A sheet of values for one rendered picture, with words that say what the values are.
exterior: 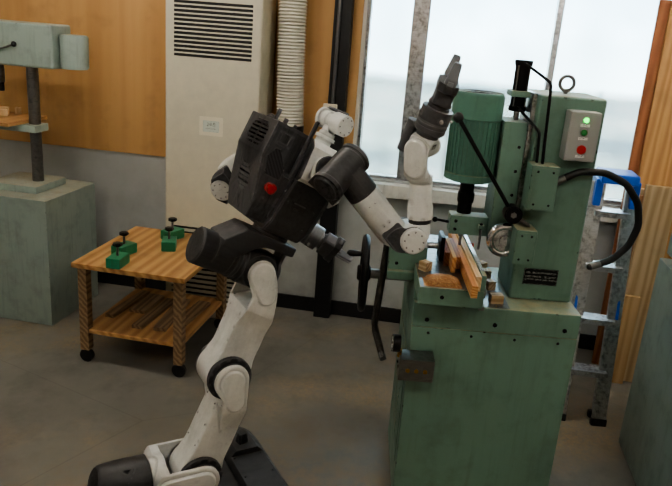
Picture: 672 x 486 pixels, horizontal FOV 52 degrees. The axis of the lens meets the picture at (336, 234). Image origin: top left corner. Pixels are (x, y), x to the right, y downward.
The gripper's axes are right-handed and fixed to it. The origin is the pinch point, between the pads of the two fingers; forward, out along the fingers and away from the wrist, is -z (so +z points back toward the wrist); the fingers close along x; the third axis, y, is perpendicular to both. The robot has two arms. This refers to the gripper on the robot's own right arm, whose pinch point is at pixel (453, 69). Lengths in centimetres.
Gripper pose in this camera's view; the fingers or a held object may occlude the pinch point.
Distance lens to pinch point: 188.8
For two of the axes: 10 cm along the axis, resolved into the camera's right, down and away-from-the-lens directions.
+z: -3.1, 8.4, 4.4
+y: 9.4, 3.4, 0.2
